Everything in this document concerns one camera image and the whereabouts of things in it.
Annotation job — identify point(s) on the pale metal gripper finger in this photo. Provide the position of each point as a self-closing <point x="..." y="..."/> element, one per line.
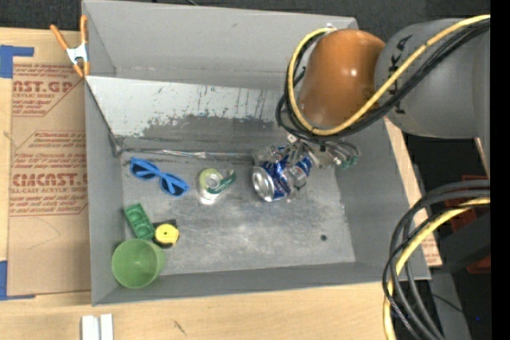
<point x="299" y="176"/>
<point x="282" y="155"/>

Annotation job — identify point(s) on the blue crushed can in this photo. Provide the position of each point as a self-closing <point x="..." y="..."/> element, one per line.
<point x="271" y="181"/>

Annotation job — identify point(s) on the grey metal bin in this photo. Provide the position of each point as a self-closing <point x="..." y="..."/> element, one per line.
<point x="247" y="231"/>

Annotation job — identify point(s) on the blue sunglasses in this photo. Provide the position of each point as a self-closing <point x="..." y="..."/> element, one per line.
<point x="148" y="172"/>

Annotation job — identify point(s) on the yellow and black tape measure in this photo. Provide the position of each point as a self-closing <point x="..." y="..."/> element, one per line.
<point x="165" y="233"/>

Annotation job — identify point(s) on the green toy brick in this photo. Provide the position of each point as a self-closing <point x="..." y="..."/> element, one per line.
<point x="138" y="220"/>

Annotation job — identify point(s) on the green plastic cup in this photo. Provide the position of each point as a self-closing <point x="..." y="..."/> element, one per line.
<point x="135" y="264"/>

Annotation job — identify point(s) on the brown cardboard board red print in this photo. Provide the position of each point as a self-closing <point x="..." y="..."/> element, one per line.
<point x="48" y="171"/>

